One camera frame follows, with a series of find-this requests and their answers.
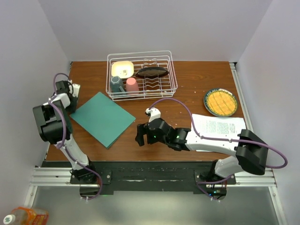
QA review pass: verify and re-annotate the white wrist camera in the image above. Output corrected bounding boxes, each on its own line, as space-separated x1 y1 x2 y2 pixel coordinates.
145 107 161 123
69 83 81 98

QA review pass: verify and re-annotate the dark brown oval plate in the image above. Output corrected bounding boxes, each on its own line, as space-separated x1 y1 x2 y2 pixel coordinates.
135 67 169 79

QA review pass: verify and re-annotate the white wire dish rack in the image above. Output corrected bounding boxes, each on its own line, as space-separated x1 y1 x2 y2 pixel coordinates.
106 50 178 101

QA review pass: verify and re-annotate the remaining printed paper stack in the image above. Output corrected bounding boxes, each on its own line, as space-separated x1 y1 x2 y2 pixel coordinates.
187 114 246 155

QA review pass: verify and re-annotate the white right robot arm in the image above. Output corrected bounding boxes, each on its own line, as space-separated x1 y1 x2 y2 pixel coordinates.
135 118 268 184

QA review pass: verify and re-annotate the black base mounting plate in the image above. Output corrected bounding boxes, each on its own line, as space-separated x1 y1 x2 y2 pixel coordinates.
70 161 236 196

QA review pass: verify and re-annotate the grey-blue mug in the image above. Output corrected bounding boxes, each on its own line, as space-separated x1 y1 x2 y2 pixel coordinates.
110 76 125 93

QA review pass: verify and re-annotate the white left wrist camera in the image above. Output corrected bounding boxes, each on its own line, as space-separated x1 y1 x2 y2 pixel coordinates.
69 83 81 98

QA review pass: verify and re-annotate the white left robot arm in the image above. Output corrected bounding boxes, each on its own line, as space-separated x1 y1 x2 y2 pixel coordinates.
33 80 97 184

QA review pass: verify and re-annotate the teal file folder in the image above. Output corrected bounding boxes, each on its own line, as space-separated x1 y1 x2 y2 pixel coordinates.
70 92 135 149

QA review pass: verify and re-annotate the pink cup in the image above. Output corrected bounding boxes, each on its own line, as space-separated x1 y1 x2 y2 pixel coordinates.
126 77 139 94

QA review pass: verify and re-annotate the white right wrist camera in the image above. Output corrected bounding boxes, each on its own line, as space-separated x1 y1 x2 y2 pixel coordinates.
145 107 161 123

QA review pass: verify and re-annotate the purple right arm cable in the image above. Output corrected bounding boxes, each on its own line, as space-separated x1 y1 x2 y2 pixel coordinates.
150 97 288 202

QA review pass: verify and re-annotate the yellow patterned round plate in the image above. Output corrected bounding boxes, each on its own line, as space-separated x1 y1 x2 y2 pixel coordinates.
203 88 238 117

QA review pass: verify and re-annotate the cream square bowl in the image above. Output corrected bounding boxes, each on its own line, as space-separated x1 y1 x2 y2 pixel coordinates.
111 60 134 79

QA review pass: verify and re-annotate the right side aluminium rail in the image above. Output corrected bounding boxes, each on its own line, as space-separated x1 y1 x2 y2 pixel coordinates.
229 62 254 132

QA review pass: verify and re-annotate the orange drink bottle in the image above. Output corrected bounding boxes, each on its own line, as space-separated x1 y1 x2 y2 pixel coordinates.
3 207 49 225

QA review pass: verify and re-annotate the aluminium frame rail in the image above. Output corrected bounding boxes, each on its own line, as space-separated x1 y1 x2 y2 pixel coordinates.
25 167 288 225

